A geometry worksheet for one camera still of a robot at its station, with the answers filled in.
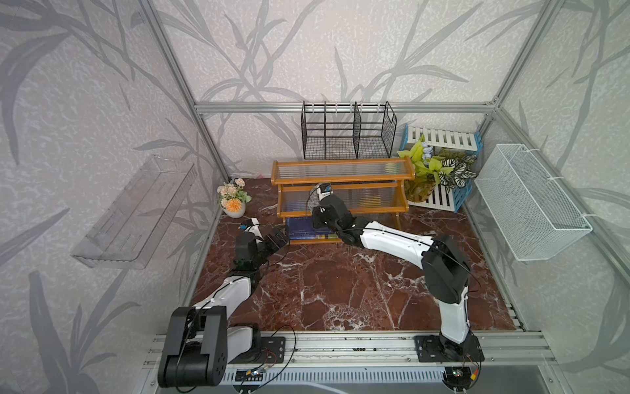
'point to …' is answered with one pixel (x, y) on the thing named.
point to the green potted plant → (426, 171)
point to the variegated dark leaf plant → (462, 162)
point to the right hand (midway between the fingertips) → (313, 206)
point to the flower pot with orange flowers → (233, 198)
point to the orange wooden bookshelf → (367, 185)
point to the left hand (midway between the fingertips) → (282, 231)
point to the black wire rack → (347, 130)
